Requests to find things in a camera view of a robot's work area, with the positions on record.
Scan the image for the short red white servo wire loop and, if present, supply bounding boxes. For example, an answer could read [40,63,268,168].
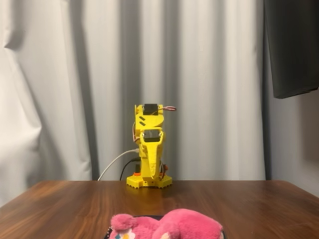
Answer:
[131,119,141,144]

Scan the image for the dark green square bin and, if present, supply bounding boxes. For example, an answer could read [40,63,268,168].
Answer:
[104,214,229,239]

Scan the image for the black cable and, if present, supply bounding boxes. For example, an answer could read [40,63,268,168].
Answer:
[119,156,140,181]

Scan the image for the pink strawberry bear plush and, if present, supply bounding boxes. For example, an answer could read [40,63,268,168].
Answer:
[109,208,224,239]

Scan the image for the white grey curtain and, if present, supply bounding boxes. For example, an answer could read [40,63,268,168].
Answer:
[0,0,319,207]

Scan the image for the yellow gripper body black servo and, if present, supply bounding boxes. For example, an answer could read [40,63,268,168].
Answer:
[142,127,163,143]

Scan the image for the yellow robot base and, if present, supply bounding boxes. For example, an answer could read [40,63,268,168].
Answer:
[126,174,173,190]

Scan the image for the yellow hinged gripper finger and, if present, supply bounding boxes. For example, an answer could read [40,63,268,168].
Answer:
[140,131,165,180]

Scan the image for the white cable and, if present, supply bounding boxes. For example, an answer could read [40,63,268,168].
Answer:
[97,148,140,181]

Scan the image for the long red white servo wire loop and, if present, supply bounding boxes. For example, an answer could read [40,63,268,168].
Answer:
[156,105,177,113]

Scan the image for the yellow fixed gripper finger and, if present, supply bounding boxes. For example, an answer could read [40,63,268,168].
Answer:
[140,146,152,180]

